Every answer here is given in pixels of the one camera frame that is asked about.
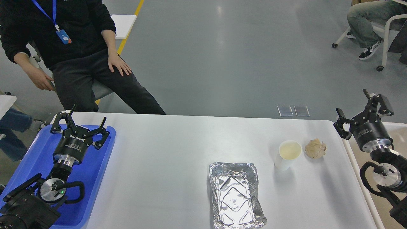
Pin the crumpled brown paper ball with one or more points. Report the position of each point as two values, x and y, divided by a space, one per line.
315 149

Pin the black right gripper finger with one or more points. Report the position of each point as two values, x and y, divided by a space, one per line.
377 106
338 125

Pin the right floor glass tile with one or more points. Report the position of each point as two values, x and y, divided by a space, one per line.
302 111

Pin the white side table corner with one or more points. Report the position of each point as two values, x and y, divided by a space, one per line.
6 101

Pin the white foam board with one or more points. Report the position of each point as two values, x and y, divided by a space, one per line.
123 24

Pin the beige plastic bin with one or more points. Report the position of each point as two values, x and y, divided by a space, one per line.
384 176

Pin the person in blue jeans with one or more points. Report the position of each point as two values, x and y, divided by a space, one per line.
14 120

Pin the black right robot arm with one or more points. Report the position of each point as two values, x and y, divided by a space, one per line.
386 174

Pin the aluminium foil tray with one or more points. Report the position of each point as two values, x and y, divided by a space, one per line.
235 196

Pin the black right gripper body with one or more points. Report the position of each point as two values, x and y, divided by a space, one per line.
369 131

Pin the white paper cup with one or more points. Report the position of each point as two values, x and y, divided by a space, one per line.
288 152

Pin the seated person in jeans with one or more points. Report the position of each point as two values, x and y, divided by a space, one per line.
360 17

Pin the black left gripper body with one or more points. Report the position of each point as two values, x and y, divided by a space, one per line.
73 146

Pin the left floor glass tile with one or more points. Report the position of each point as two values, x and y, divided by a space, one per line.
285 110

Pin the floor glass tile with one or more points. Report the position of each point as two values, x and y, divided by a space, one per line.
302 111
285 110

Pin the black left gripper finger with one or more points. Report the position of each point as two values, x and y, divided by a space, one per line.
67 116
100 130

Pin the grey office chair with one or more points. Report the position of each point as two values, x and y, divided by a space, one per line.
99 89

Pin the white rolling chair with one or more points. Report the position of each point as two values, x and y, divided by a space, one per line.
382 29

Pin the person in black clothes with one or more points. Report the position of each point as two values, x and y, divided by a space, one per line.
65 45

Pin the blue plastic tray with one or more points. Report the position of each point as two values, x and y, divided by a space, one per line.
57 175

